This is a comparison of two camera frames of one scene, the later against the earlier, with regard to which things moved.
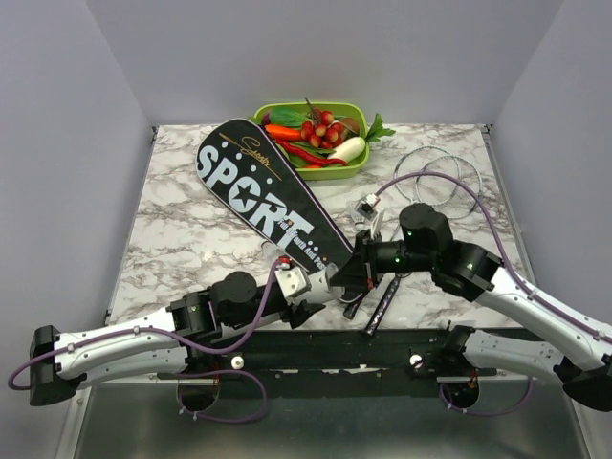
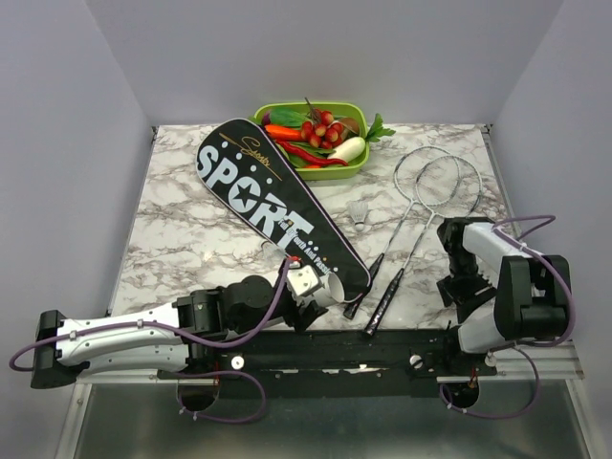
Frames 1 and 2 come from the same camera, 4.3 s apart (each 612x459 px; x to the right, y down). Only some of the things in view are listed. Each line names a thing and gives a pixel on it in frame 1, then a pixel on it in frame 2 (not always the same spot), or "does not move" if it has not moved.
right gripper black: [354, 272] to [452, 293]
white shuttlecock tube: [320, 292] does not move
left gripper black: [302, 314] does not move
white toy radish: [349, 149] does not move
